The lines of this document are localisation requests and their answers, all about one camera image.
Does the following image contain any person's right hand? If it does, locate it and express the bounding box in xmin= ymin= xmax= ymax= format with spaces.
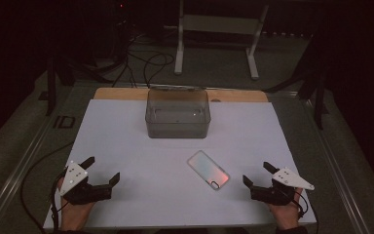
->
xmin=267 ymin=187 xmax=304 ymax=231

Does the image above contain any white paper sheet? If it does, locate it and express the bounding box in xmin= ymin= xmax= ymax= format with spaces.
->
xmin=43 ymin=98 xmax=318 ymax=230

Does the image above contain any person's left hand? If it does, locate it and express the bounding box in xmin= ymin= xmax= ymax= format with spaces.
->
xmin=56 ymin=176 xmax=95 ymax=232

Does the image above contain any black floor cable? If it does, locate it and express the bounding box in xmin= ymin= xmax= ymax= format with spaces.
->
xmin=111 ymin=19 xmax=150 ymax=89
xmin=141 ymin=51 xmax=176 ymax=89

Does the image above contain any iridescent clear phone case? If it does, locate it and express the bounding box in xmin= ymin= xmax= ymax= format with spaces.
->
xmin=186 ymin=149 xmax=232 ymax=191

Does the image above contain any transparent grey plastic box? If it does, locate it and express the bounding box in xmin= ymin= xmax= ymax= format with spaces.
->
xmin=144 ymin=86 xmax=212 ymax=139

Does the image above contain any black tripod stand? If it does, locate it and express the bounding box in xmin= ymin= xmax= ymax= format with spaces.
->
xmin=38 ymin=57 xmax=115 ymax=117
xmin=262 ymin=33 xmax=329 ymax=131

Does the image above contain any white metal stand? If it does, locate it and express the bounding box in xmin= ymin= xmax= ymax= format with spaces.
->
xmin=173 ymin=0 xmax=271 ymax=81

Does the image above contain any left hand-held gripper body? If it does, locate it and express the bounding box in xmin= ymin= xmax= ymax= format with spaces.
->
xmin=58 ymin=161 xmax=113 ymax=206

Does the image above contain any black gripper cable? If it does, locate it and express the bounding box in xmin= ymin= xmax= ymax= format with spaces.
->
xmin=19 ymin=140 xmax=76 ymax=234
xmin=290 ymin=189 xmax=319 ymax=234

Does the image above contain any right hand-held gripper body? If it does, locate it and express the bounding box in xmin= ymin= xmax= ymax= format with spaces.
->
xmin=249 ymin=167 xmax=316 ymax=207

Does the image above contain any aluminium frame rail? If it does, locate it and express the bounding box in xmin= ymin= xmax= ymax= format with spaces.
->
xmin=0 ymin=94 xmax=79 ymax=234
xmin=300 ymin=96 xmax=371 ymax=234

